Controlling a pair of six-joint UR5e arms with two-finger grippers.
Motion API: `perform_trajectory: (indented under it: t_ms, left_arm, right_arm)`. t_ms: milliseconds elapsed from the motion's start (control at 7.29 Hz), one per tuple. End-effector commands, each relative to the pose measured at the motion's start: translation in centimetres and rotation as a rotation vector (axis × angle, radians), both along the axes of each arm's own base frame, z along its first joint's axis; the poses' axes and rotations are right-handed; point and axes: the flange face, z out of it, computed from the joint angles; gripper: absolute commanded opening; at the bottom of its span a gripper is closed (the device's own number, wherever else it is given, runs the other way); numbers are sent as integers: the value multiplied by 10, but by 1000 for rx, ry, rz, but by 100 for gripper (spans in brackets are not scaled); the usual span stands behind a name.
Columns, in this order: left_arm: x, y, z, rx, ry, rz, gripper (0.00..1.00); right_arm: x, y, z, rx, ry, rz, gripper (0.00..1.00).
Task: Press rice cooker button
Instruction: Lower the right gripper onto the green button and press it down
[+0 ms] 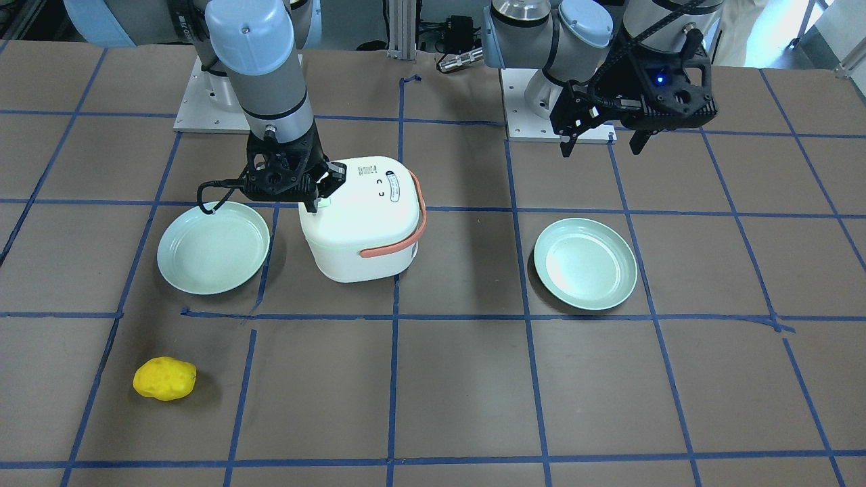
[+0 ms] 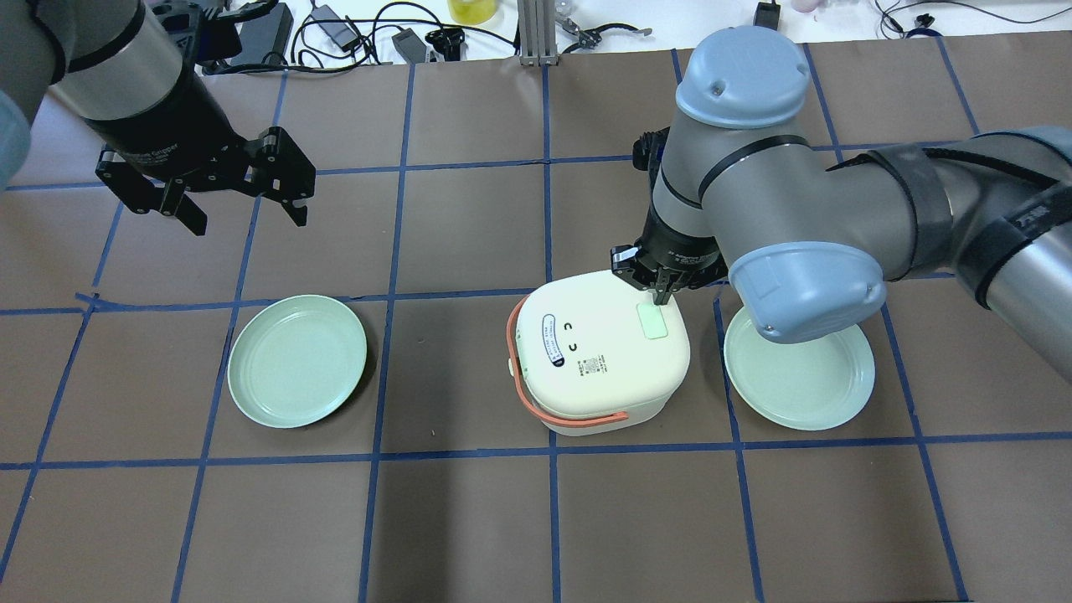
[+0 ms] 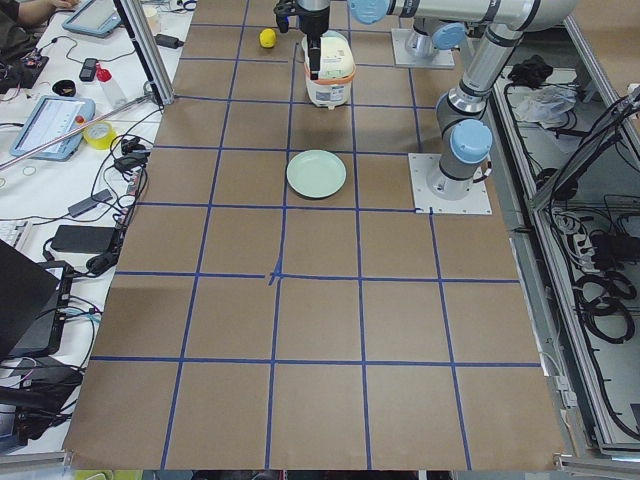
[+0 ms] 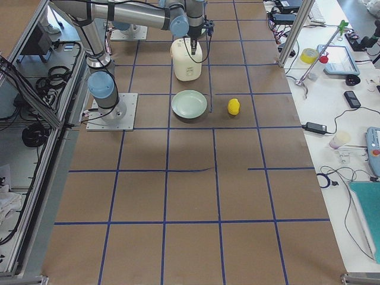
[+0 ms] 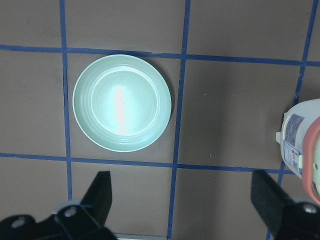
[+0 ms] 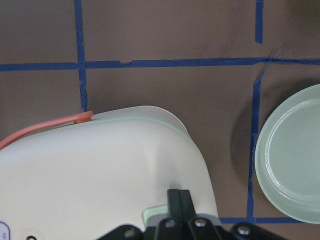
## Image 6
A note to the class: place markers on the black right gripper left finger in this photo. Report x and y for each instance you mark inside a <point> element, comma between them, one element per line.
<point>161,222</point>

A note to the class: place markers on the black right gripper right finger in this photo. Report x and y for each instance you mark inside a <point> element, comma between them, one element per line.
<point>201,228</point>

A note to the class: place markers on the pale green plate right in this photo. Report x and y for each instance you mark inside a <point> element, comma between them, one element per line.
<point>287,156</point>

